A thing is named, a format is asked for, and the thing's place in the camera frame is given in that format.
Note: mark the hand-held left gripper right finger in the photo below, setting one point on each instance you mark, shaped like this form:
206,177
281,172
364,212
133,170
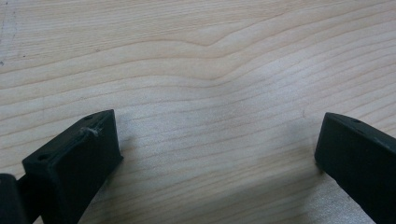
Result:
358,155

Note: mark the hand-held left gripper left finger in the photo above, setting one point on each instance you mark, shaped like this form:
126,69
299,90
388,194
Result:
74,161

